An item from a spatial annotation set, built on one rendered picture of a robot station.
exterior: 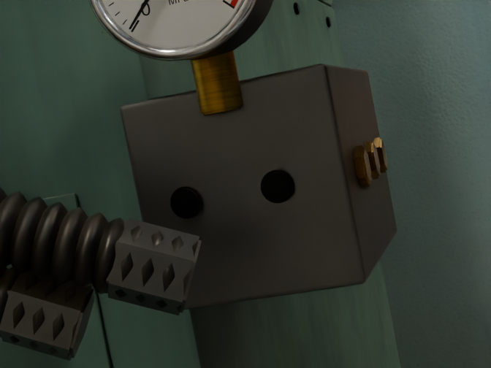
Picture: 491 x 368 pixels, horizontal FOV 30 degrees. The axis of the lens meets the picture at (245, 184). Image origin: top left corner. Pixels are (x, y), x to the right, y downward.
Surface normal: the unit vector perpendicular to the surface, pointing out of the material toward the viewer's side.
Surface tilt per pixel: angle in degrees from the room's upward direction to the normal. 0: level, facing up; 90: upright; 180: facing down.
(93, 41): 90
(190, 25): 90
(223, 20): 90
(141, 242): 39
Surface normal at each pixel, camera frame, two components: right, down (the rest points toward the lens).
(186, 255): 0.23, -0.81
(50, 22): -0.26, 0.10
